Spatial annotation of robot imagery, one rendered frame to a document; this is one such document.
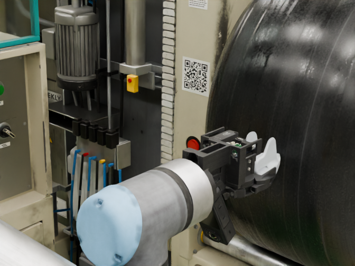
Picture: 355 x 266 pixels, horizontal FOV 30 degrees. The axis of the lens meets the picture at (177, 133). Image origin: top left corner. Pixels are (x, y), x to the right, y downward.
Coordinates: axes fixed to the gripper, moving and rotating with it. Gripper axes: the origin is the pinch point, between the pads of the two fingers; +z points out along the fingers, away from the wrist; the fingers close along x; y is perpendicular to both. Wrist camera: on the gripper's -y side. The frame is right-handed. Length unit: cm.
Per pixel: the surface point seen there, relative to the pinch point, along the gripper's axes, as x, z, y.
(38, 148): 66, 4, -18
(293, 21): 4.1, 9.7, 20.2
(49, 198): 64, 5, -31
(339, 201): -10.3, 3.9, -4.9
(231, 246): 17.7, 14.9, -29.0
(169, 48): 43.2, 23.5, 6.5
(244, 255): 14.1, 14.8, -29.5
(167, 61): 44.0, 23.5, 3.5
